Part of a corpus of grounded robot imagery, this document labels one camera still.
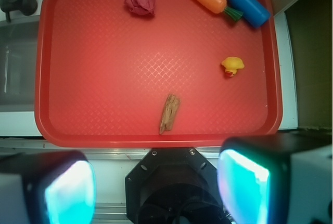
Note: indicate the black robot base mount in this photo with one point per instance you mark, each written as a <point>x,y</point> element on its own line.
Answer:
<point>173,185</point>

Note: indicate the yellow rubber duck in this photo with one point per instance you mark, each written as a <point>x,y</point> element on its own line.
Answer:
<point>232,65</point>

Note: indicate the brown wood piece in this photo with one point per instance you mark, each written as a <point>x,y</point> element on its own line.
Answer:
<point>169,112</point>

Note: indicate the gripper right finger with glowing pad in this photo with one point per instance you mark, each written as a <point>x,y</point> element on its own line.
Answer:
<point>280,178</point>

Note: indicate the crumpled red paper ball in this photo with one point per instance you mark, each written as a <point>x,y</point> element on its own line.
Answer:
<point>141,7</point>

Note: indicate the red plastic tray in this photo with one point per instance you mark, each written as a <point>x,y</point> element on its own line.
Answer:
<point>103,75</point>

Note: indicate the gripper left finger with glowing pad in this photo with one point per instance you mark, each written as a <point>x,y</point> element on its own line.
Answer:
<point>52,187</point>

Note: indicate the blue toy bottle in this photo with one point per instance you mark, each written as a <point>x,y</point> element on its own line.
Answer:
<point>253,11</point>

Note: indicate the grey sink basin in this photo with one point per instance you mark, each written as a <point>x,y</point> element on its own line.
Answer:
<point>18,65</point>

